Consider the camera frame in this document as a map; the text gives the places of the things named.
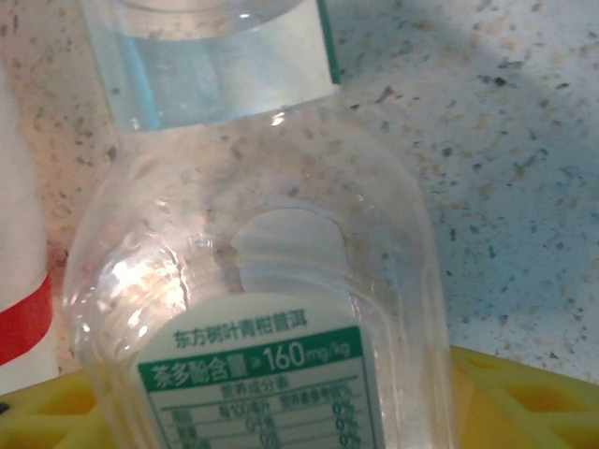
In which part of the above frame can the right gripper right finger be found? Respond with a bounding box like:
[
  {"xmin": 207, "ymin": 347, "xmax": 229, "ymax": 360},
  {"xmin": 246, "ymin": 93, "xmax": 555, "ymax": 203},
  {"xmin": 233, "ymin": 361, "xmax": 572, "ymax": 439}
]
[{"xmin": 446, "ymin": 343, "xmax": 599, "ymax": 449}]

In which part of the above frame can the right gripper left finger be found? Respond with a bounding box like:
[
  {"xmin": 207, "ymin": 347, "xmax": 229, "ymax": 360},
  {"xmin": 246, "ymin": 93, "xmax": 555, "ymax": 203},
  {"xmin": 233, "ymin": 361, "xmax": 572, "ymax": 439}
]
[{"xmin": 0, "ymin": 371, "xmax": 107, "ymax": 449}]

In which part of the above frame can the plastic bottle red green label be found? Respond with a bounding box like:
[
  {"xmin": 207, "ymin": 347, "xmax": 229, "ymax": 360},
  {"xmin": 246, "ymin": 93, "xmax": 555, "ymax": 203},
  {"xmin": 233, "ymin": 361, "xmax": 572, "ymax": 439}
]
[{"xmin": 0, "ymin": 51, "xmax": 63, "ymax": 392}]

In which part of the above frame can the clear tea bottle green label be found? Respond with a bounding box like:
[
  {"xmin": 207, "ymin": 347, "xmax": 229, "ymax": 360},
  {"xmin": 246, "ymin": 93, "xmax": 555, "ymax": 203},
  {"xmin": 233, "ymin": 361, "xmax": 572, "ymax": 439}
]
[{"xmin": 59, "ymin": 0, "xmax": 459, "ymax": 449}]

